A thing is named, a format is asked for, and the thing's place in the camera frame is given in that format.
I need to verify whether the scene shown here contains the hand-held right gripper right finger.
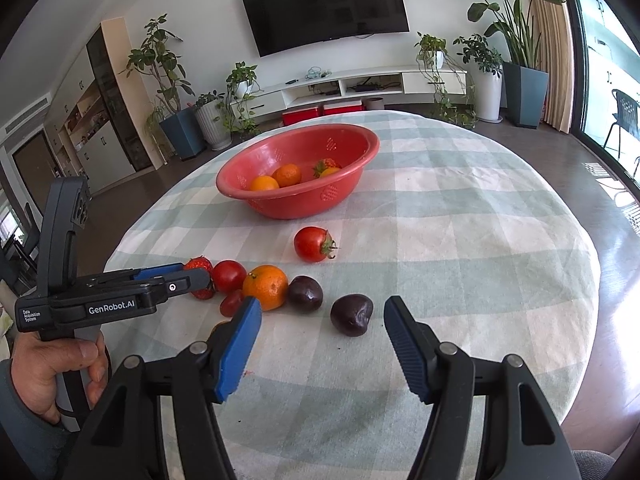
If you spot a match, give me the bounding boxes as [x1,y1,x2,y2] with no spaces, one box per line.
[383,295,583,480]

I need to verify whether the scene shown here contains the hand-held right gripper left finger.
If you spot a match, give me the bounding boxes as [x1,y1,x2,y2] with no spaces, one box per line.
[62,296,263,480]

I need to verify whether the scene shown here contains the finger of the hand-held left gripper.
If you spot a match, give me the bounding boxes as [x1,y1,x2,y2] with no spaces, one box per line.
[77,262,186,285]
[145,268,215,308]

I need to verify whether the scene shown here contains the red grape tomato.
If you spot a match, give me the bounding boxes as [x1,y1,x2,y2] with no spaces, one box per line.
[220,290,247,318]

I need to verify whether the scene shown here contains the dark purple cherry tomato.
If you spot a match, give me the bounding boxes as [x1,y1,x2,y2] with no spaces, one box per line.
[330,294,374,337]

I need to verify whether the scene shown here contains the dark purple plum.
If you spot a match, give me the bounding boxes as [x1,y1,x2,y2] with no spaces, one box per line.
[287,275,324,313]

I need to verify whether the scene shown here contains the red plastic colander bowl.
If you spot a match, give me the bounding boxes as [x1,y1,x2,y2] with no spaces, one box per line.
[216,123,379,221]

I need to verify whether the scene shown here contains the dark orange mandarin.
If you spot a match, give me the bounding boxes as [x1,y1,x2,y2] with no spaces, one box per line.
[272,163,303,188]

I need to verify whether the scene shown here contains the person's left hand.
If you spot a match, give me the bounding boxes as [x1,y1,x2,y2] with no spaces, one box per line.
[10,331,113,426]

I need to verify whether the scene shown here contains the green white checkered tablecloth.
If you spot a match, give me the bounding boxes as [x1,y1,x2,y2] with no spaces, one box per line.
[102,109,601,480]

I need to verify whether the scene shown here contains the branchy tree in blue pot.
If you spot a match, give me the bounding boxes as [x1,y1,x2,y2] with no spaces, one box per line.
[125,14,206,161]

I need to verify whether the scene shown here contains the plant in ribbed white pot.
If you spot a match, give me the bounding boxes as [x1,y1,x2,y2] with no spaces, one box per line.
[192,91,233,151]

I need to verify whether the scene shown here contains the trailing pothos in white pot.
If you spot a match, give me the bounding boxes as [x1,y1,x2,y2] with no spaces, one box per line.
[217,61,263,136]
[414,32,478,128]

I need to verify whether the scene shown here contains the red storage box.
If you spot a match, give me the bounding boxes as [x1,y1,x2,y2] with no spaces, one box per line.
[322,100,363,117]
[281,105,321,127]

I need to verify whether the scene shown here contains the bushy plant in white pot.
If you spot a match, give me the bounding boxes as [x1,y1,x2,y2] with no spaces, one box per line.
[452,34,505,123]

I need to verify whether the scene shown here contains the white television cabinet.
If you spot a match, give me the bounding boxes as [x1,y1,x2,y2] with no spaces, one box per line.
[227,65,468,121]

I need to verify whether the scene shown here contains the broad-leaf plant in blue pot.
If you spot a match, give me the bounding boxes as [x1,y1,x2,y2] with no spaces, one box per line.
[430,0,568,129]

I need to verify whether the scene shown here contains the black outdoor chair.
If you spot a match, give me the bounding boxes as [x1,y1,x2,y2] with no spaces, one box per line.
[602,88,640,161]

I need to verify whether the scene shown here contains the beige curtain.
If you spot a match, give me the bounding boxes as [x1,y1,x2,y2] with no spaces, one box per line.
[515,0,576,133]

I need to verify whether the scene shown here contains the glass sliding door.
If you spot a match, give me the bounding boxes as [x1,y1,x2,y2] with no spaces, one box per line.
[555,0,640,186]

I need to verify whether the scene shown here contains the white wall cupboard unit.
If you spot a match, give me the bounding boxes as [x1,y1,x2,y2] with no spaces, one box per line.
[45,17,156,196]

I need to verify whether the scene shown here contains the black wall television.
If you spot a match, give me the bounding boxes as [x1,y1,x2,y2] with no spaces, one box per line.
[240,0,411,58]

